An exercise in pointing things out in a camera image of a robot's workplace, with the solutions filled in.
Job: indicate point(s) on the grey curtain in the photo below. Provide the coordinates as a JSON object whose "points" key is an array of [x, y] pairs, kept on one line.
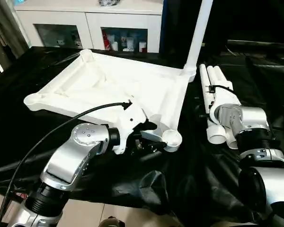
{"points": [[4, 35]]}

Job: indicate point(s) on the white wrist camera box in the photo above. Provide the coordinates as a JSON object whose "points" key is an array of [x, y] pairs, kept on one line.
{"points": [[228, 94], [132, 118]]}

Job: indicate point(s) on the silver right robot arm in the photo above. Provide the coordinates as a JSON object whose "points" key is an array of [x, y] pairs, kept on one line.
{"points": [[251, 118]]}

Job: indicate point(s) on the white plastic table top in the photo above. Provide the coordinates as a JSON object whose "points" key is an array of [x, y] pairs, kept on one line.
{"points": [[120, 78]]}

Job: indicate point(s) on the grey metal bar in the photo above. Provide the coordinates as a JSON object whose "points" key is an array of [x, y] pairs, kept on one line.
{"points": [[260, 45]]}

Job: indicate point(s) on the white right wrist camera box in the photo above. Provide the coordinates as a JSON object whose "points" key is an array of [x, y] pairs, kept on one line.
{"points": [[228, 94]]}

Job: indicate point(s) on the grey bundle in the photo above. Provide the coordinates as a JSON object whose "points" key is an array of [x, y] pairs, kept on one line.
{"points": [[110, 2]]}

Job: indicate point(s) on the black mat cloth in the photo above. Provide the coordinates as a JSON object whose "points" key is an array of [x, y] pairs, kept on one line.
{"points": [[180, 177]]}

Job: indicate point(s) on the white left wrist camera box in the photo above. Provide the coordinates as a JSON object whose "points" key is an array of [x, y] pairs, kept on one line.
{"points": [[132, 118]]}

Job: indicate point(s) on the white glass-door cabinet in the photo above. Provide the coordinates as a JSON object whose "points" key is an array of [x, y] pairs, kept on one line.
{"points": [[90, 21]]}

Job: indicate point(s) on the white plastic table leg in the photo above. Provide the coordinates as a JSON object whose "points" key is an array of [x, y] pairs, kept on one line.
{"points": [[232, 142], [198, 35], [221, 75], [204, 99]]}

